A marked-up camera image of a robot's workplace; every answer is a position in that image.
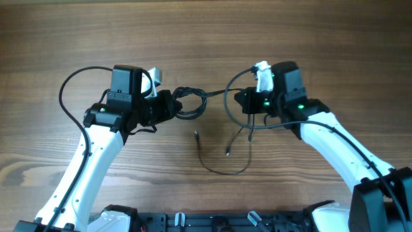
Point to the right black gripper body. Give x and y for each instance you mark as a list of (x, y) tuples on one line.
[(246, 100)]

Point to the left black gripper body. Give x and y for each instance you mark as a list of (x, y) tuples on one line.
[(154, 109)]

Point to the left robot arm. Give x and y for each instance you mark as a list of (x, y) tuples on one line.
[(131, 100)]

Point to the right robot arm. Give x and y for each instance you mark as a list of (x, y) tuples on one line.
[(380, 193)]

